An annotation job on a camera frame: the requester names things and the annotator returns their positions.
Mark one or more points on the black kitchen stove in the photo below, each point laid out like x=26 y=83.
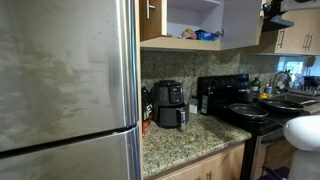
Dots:
x=220 y=86

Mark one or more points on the black rectangular device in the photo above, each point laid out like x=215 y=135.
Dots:
x=204 y=104

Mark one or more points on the silver kitchen faucet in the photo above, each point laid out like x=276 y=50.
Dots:
x=278 y=77

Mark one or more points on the black and red bag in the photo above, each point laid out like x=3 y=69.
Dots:
x=146 y=108

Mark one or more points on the light wood cabinet door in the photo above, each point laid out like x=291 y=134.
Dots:
x=241 y=23

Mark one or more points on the black frying pan silver rim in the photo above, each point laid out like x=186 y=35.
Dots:
x=248 y=110

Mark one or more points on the blue food bag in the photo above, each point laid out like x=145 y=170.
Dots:
x=205 y=35

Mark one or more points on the green bottle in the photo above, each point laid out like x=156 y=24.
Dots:
x=255 y=85

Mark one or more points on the small black pot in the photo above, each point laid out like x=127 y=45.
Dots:
x=245 y=96

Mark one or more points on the yellow sponge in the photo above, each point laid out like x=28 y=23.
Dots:
x=263 y=96

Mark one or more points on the stainless steel fridge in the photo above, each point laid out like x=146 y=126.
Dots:
x=63 y=90

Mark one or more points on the light wood base cabinet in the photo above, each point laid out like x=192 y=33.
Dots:
x=216 y=165

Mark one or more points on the kitchen window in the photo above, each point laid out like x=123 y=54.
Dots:
x=295 y=68

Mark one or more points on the black countertop appliance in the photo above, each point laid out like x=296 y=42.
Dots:
x=312 y=82

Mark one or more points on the black air fryer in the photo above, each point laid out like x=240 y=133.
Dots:
x=168 y=103

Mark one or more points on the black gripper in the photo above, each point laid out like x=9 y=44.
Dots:
x=276 y=6

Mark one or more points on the small white box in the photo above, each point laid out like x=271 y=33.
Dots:
x=193 y=108

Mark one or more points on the light wood wall cabinet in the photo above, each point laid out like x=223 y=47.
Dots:
x=180 y=44

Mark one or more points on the large black frying pan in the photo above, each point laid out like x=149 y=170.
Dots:
x=281 y=105

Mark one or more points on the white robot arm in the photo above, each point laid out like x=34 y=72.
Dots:
x=303 y=133

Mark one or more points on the steel kitchen sink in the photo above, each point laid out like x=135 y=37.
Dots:
x=293 y=98

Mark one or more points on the yellow food bag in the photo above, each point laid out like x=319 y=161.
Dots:
x=189 y=34

